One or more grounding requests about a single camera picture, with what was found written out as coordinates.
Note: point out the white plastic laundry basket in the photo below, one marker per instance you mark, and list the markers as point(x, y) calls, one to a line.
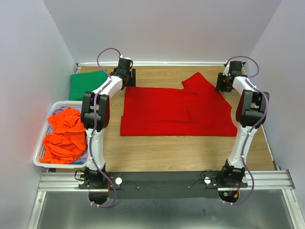
point(47, 129)

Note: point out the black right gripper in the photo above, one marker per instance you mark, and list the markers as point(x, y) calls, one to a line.
point(218, 86)

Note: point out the orange t shirt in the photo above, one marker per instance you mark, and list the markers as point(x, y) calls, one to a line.
point(67, 142)

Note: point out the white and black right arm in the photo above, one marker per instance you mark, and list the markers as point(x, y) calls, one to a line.
point(250, 114)

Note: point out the red t shirt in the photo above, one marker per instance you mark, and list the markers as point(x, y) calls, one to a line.
point(196, 110)

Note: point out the folded green t shirt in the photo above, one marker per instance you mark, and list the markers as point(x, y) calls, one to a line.
point(85, 82)

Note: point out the aluminium frame rail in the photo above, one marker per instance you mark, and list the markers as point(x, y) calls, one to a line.
point(268, 202)

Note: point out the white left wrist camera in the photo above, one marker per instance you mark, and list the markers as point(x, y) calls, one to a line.
point(125, 57)

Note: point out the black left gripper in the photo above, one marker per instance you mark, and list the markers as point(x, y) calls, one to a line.
point(131, 82)

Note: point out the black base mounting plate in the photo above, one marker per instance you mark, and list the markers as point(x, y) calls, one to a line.
point(157, 185)

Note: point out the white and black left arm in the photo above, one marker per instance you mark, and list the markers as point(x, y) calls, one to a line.
point(95, 116)

